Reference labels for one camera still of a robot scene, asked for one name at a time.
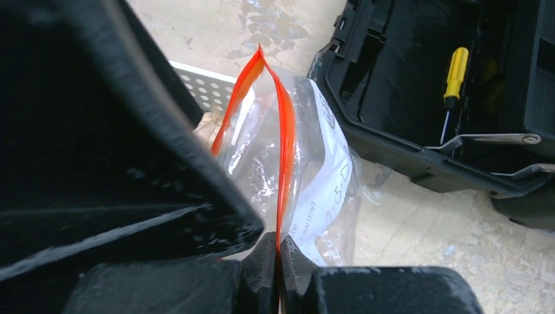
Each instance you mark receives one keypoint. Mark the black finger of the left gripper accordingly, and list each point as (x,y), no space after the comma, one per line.
(98,159)

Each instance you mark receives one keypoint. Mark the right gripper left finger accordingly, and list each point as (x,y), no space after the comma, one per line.
(183,285)

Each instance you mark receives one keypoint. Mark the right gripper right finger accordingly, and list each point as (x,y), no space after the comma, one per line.
(308,288)

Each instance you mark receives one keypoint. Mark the clear zip top bag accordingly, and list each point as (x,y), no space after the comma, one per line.
(280,144)

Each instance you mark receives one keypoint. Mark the white plastic basket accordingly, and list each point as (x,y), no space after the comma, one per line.
(211,90)

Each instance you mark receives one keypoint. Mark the black open toolbox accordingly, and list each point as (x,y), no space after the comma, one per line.
(384,73)

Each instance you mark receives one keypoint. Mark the yellow handled screwdriver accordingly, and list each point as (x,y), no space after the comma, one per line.
(454,81)

